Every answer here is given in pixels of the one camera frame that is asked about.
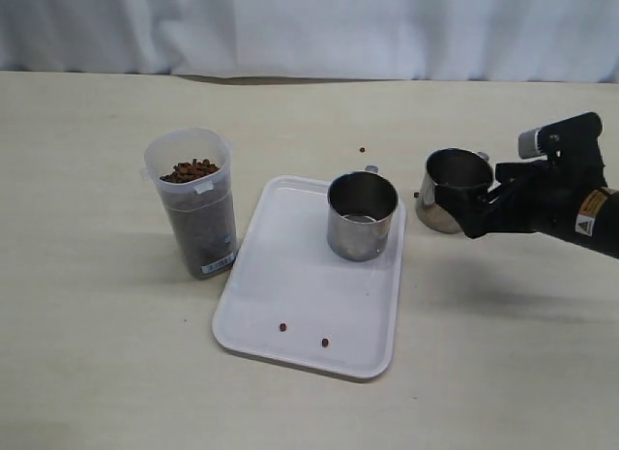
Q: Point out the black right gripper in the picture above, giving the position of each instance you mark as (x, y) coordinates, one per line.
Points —
(561, 193)

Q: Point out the steel mug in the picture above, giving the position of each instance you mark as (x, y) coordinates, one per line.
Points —
(361, 204)
(454, 168)

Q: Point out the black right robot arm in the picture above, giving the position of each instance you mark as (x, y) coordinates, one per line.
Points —
(557, 188)

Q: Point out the clear plastic tall container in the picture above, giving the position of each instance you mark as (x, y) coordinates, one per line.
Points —
(191, 171)

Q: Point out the white curtain backdrop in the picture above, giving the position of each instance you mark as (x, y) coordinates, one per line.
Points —
(515, 40)

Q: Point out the white rectangular tray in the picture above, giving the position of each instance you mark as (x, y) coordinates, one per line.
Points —
(285, 272)

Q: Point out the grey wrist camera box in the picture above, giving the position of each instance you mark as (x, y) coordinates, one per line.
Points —
(531, 144)

